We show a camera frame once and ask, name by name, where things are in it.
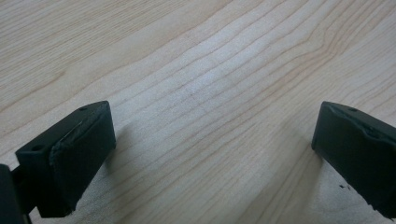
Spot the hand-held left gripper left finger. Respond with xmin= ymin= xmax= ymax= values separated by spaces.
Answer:
xmin=14 ymin=100 xmax=117 ymax=218

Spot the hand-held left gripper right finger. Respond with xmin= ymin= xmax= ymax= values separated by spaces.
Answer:
xmin=311 ymin=101 xmax=396 ymax=219

